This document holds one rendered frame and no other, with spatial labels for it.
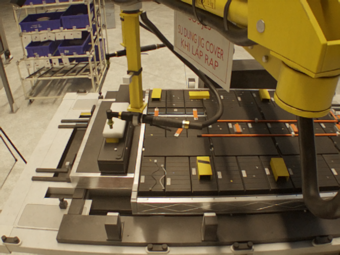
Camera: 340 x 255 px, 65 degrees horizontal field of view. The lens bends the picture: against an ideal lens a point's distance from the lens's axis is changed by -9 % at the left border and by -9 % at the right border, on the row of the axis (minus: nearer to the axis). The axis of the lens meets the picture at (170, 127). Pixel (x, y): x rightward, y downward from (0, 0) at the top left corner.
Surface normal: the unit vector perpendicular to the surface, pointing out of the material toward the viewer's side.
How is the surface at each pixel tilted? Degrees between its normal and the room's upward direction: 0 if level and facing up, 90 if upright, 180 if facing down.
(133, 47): 90
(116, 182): 90
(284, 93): 90
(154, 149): 0
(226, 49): 90
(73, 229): 0
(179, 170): 0
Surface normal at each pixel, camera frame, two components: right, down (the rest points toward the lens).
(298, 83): -0.65, 0.44
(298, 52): -0.91, 0.23
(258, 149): 0.00, -0.82
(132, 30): -0.25, 0.55
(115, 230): 0.00, 0.57
